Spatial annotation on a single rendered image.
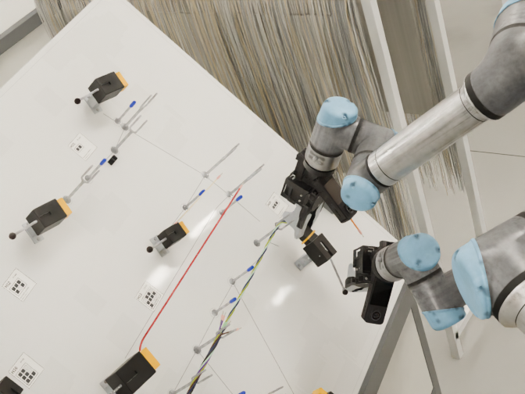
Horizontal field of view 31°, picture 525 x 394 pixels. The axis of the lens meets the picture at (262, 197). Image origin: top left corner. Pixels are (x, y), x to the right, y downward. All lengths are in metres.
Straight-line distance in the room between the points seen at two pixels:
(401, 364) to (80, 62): 1.12
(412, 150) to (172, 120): 0.66
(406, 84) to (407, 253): 1.34
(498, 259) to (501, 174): 2.66
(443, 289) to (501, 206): 2.10
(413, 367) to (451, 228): 1.39
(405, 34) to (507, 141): 1.43
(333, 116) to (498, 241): 0.55
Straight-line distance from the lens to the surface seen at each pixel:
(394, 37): 3.02
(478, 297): 1.46
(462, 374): 3.32
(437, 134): 1.71
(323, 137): 1.93
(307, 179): 2.04
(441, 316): 1.87
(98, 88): 2.01
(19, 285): 1.82
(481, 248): 1.48
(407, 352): 2.53
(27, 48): 4.91
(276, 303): 2.10
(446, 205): 4.01
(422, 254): 1.84
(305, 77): 2.77
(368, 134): 1.92
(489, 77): 1.64
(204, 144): 2.19
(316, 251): 2.12
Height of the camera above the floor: 2.45
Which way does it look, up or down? 34 degrees down
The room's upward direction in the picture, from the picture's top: 20 degrees counter-clockwise
